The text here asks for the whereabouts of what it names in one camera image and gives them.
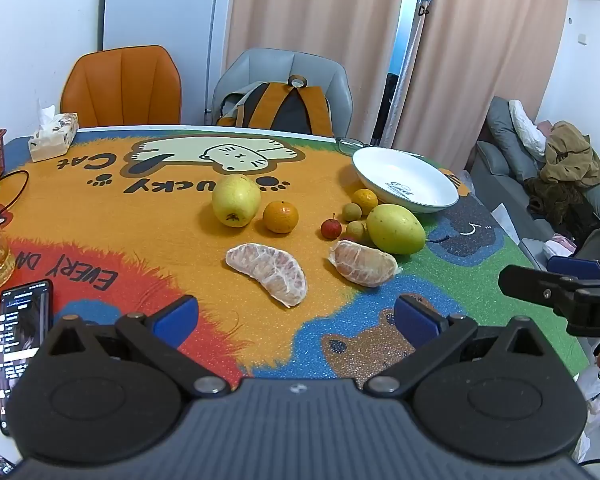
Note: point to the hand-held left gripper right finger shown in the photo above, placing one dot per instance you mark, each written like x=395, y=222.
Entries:
x=417, y=320

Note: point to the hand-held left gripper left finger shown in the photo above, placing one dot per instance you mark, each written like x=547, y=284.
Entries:
x=176, y=317

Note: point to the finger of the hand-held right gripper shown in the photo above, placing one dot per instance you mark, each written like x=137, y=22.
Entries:
x=575, y=266
x=530, y=282

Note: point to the peeled pomelo segment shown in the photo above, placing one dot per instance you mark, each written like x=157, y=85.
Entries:
x=270, y=270
x=365, y=262

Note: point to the oval yellow pear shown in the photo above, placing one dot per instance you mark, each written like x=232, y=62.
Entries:
x=395, y=229

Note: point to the round yellow pear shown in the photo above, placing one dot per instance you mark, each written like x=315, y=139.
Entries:
x=236, y=200

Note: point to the large orange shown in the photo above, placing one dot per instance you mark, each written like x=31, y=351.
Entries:
x=280, y=217

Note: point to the white plate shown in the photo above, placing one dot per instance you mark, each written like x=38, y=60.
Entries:
x=402, y=175

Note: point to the pink and white pouch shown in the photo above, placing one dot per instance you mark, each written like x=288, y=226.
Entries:
x=560, y=247

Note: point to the white plastic bag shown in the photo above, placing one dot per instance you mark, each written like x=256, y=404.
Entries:
x=505, y=225

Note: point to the dark clothes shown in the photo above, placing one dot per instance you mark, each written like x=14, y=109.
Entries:
x=555, y=202

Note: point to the colourful cartoon table mat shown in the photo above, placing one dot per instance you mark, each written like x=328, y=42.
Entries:
x=130, y=230

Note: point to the small green fruit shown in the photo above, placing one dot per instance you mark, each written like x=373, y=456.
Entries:
x=352, y=211
x=356, y=231

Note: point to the olive jacket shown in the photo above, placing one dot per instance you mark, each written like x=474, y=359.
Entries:
x=572, y=152

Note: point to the small red fruit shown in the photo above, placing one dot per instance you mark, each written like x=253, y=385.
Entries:
x=331, y=228

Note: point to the grey sofa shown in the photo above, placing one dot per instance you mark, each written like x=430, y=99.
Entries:
x=500, y=160

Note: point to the small orange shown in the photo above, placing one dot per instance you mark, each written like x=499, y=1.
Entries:
x=366, y=201

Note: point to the white pillow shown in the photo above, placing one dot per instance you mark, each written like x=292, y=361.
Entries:
x=527, y=127

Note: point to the black smartphone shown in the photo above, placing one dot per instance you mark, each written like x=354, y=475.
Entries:
x=22, y=340

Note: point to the eyeglasses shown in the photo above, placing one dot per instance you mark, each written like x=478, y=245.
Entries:
x=352, y=146

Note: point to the patterned tissue box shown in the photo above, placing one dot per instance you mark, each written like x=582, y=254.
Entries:
x=55, y=135

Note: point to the beige curtain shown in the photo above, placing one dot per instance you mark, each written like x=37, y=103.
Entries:
x=315, y=10
x=485, y=60

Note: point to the orange and grey backpack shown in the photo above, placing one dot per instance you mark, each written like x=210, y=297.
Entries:
x=280, y=107

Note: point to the orange chair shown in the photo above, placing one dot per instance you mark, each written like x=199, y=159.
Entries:
x=122, y=85

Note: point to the grey chair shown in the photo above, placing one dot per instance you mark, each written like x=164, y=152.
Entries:
x=280, y=67

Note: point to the small hanging ornament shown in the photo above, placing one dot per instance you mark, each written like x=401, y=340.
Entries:
x=424, y=2

